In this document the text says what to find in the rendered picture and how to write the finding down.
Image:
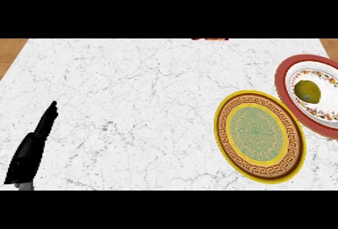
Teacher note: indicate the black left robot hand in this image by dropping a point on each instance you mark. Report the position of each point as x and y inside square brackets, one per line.
[28, 155]

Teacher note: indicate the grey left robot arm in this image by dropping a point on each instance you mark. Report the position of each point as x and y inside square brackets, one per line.
[25, 186]

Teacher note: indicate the yellow brown green patterned plate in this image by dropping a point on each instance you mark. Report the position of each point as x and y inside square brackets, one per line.
[260, 136]

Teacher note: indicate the yellow green lemon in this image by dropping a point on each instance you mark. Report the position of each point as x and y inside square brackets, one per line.
[307, 91]

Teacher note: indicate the red rimmed white floral plate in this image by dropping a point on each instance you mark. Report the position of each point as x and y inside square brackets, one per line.
[316, 98]

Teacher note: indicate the red orange object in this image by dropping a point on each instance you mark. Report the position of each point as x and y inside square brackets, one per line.
[210, 39]

